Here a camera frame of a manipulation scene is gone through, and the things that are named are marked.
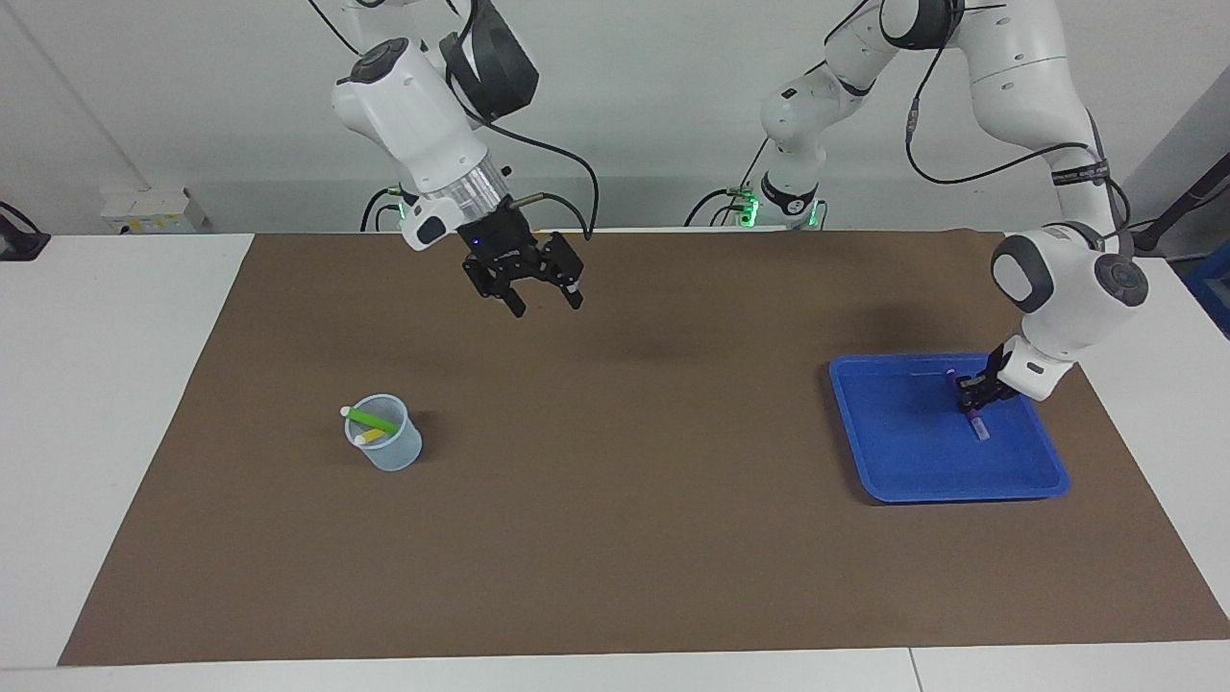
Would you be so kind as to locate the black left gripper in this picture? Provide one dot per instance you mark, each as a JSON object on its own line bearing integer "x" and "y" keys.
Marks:
{"x": 1001, "y": 370}

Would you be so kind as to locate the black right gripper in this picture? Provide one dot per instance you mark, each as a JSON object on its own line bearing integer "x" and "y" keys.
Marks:
{"x": 500, "y": 240}

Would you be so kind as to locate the purple marker pen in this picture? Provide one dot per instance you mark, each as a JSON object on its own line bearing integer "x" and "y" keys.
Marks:
{"x": 979, "y": 426}

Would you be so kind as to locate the green marker pen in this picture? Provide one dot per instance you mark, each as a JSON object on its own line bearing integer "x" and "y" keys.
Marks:
{"x": 375, "y": 420}

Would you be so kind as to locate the yellow marker pen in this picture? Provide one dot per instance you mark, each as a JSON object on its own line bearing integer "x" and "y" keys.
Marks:
{"x": 370, "y": 436}

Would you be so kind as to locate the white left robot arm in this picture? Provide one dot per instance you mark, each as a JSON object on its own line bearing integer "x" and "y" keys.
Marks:
{"x": 1019, "y": 58}

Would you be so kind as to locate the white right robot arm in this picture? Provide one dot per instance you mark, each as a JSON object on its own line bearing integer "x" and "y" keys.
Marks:
{"x": 413, "y": 106}

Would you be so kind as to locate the blue plastic tray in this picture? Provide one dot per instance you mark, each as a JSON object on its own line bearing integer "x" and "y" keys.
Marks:
{"x": 903, "y": 452}

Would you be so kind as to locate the translucent plastic cup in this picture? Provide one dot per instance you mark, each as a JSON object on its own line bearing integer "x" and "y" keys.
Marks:
{"x": 396, "y": 457}

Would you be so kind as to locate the black stand pole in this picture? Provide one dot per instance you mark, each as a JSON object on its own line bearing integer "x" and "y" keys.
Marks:
{"x": 1148, "y": 235}

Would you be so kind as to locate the blue crate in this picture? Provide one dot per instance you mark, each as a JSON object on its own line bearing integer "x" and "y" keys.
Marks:
{"x": 1213, "y": 288}

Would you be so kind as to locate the brown table mat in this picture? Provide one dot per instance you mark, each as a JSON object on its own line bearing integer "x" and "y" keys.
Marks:
{"x": 615, "y": 538}

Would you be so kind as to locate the white wall box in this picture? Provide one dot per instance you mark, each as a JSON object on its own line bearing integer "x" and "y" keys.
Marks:
{"x": 154, "y": 211}

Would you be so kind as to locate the black clamp mount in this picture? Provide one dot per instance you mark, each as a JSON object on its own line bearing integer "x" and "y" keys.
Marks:
{"x": 19, "y": 245}

